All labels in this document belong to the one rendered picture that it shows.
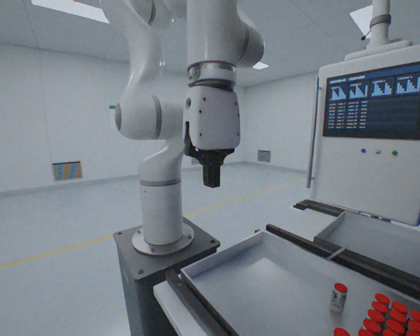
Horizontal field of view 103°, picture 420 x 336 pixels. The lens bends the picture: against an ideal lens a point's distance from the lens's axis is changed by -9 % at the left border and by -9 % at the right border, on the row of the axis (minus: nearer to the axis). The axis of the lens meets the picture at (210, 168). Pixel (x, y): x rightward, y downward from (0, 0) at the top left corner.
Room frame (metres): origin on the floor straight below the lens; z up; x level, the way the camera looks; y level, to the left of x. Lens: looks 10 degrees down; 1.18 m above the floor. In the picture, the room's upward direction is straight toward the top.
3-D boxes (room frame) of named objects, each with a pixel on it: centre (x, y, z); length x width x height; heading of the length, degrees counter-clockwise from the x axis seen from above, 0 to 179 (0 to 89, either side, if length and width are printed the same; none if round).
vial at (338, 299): (0.25, -0.22, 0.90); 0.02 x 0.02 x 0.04
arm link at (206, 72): (0.34, 0.00, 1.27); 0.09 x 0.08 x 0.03; 128
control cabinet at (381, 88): (0.90, -0.81, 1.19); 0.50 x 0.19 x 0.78; 36
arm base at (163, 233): (0.53, 0.14, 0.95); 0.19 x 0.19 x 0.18
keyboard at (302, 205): (0.78, -0.60, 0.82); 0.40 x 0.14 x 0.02; 36
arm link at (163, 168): (0.55, 0.12, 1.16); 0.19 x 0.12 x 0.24; 128
